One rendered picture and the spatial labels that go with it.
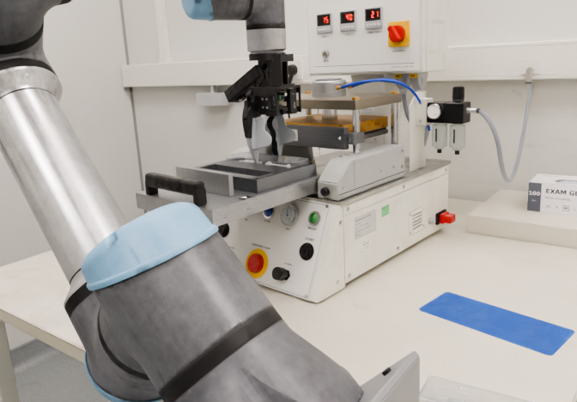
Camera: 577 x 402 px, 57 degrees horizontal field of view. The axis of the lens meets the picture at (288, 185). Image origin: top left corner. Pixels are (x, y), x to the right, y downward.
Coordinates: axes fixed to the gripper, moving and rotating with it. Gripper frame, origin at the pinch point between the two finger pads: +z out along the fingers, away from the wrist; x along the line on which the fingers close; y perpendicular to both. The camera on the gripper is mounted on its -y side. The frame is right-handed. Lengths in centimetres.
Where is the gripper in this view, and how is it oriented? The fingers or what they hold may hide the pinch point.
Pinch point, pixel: (264, 155)
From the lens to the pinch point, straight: 107.4
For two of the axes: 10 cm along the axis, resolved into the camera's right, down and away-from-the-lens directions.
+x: 6.6, -2.0, 7.2
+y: 7.5, 1.2, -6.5
